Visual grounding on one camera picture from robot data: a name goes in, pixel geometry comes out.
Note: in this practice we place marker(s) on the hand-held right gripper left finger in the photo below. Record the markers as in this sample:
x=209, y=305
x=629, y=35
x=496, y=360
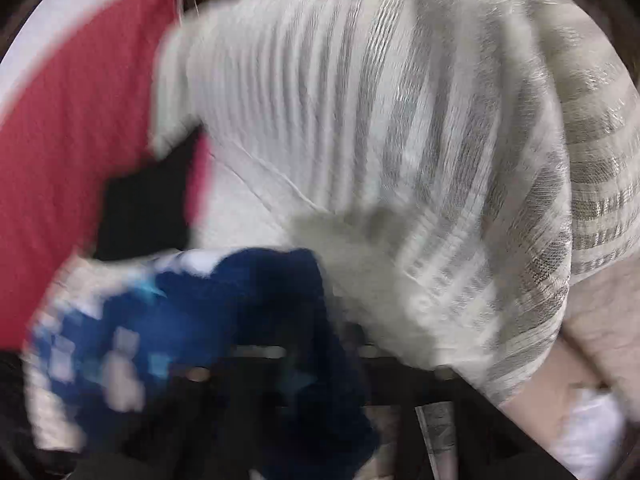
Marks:
x=210, y=400

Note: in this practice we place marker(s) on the white grey patterned bedspread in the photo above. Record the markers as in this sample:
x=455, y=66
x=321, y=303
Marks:
x=375, y=110

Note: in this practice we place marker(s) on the white cloth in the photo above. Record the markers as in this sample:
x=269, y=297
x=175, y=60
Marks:
x=590, y=430

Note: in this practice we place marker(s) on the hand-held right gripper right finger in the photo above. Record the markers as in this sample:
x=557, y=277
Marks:
x=480, y=440

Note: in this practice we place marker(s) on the black folded cloth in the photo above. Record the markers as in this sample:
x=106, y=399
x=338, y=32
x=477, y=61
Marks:
x=140, y=210

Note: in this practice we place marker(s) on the red blanket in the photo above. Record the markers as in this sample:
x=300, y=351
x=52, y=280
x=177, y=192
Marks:
x=65, y=160

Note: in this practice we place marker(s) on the blue fleece printed pants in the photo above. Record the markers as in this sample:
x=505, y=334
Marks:
x=200, y=310

